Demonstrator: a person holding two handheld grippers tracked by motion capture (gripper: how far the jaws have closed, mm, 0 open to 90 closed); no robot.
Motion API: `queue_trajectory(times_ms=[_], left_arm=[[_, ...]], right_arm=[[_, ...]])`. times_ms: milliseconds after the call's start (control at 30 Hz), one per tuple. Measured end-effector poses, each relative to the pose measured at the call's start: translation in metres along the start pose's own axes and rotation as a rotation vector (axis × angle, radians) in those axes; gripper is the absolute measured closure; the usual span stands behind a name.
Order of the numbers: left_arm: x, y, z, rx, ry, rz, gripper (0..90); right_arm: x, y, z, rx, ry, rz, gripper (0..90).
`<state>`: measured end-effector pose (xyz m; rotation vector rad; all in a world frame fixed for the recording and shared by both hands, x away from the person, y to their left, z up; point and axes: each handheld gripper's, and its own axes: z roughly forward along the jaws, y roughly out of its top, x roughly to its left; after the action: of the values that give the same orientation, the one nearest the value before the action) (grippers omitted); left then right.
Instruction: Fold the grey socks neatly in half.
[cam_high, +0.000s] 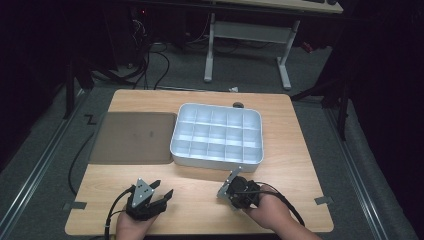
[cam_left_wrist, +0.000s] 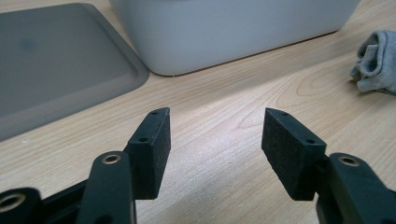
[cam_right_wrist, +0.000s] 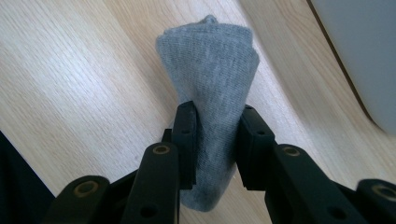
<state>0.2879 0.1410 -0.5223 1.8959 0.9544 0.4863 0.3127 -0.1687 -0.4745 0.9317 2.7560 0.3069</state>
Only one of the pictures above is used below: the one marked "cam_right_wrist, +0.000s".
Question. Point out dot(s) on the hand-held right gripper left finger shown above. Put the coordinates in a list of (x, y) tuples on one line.
[(155, 186)]

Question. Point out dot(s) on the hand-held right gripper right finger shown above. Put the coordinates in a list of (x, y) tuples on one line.
[(299, 186)]

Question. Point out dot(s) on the grey sock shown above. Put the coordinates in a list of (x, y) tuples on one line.
[(211, 93)]

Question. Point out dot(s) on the white compartment storage box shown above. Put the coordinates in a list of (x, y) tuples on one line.
[(364, 53)]

